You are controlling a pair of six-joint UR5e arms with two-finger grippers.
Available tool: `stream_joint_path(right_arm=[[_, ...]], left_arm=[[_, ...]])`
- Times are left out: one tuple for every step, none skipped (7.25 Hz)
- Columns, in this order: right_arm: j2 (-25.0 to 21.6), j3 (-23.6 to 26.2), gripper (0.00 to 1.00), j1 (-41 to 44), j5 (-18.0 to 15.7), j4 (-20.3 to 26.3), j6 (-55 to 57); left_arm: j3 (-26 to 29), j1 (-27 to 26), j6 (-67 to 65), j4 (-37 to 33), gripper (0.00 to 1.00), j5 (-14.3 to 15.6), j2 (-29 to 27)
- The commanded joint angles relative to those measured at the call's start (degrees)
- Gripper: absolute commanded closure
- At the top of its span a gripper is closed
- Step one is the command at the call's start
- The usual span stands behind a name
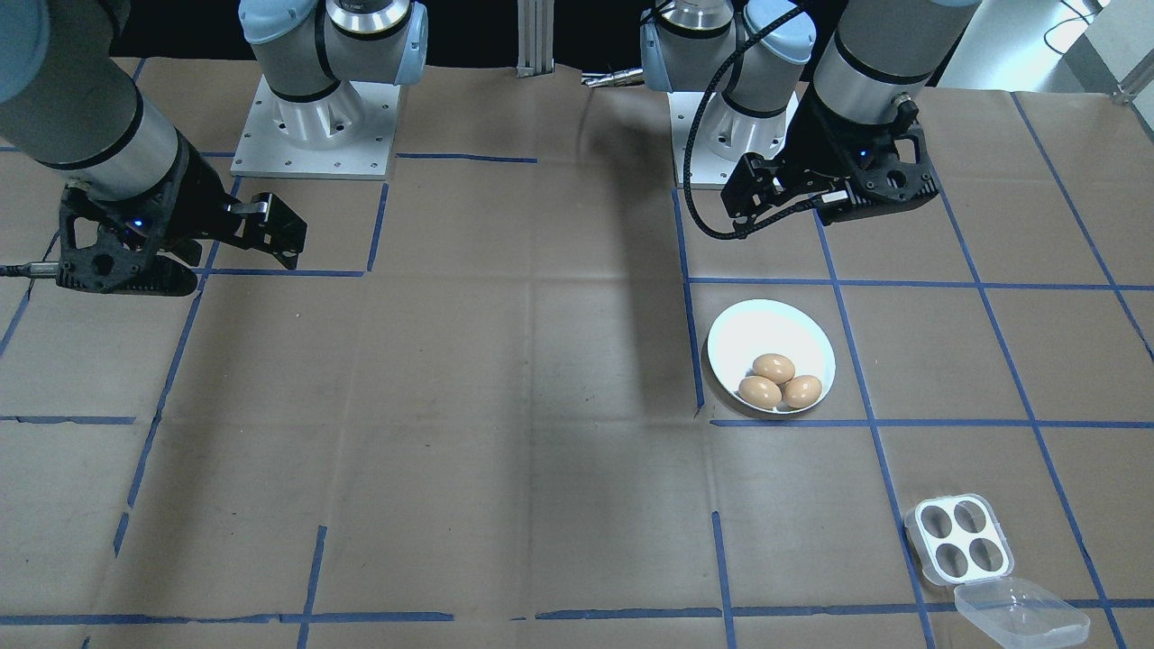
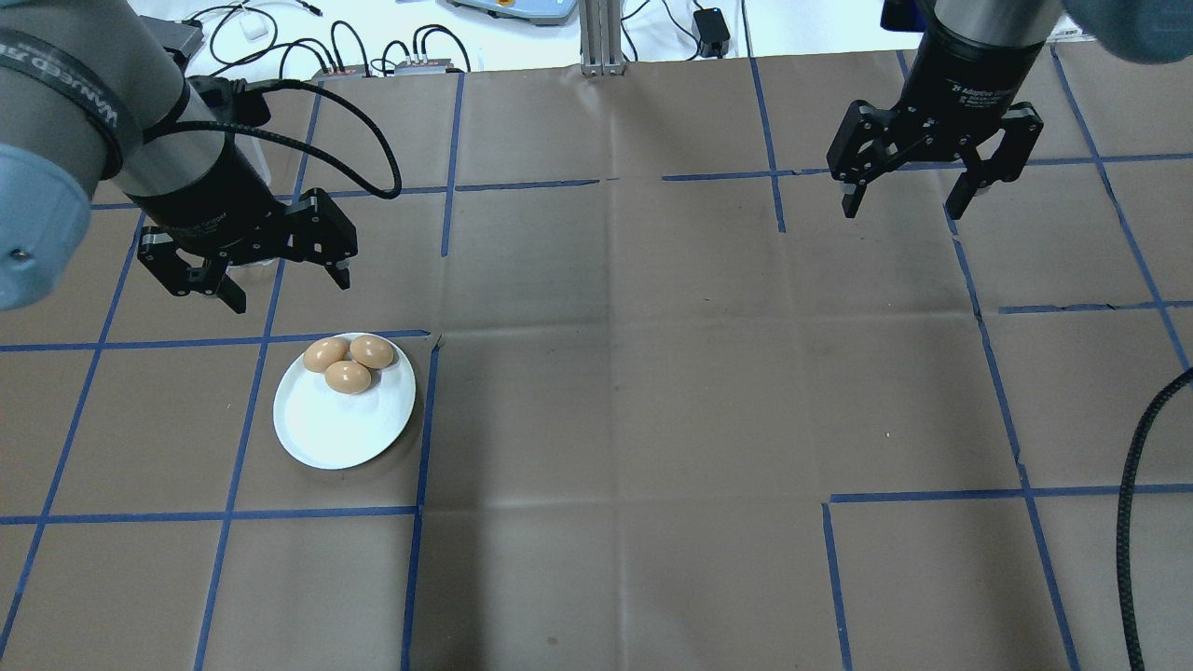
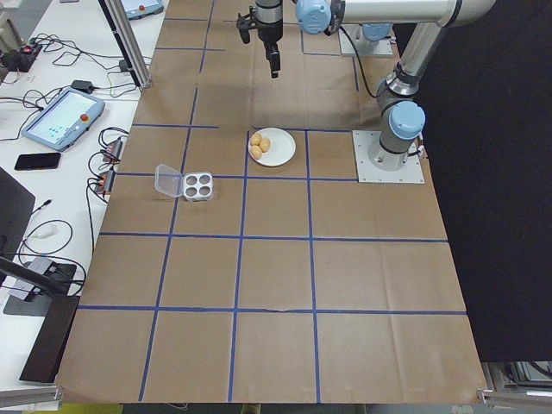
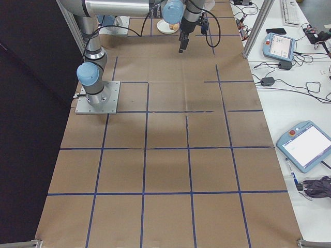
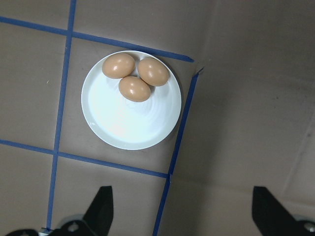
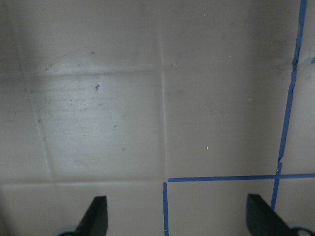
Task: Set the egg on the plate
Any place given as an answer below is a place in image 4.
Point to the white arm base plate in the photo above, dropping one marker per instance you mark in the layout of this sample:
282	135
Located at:
113	103
122	30

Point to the white round plate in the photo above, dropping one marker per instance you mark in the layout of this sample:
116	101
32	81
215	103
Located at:
163	27

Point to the black power adapter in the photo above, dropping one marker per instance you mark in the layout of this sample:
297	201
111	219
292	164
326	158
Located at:
268	81
285	65

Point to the aluminium table rail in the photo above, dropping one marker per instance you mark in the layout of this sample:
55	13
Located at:
314	244
20	244

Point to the brown egg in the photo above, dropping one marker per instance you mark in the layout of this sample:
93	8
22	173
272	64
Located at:
177	26
172	27

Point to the black power strip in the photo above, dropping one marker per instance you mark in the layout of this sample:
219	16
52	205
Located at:
311	37

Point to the aluminium gantry post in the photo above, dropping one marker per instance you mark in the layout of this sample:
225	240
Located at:
69	23
258	25

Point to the black smartphone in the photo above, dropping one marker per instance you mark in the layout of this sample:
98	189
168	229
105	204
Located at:
276	31

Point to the dark grey docking box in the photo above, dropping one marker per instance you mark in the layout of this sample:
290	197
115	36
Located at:
243	2

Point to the blue grey teach pendant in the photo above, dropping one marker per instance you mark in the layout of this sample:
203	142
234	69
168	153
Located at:
280	46
305	147

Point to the white keyboard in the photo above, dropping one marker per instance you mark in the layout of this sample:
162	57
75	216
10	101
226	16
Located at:
291	13

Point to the black frame cover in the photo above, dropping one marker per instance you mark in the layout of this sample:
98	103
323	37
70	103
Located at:
26	103

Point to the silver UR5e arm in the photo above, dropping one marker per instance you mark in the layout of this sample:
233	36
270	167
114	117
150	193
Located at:
111	20
89	75

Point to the black clamp device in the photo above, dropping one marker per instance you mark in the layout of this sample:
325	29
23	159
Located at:
325	36

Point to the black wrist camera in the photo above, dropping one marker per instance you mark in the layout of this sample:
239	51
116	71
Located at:
204	24

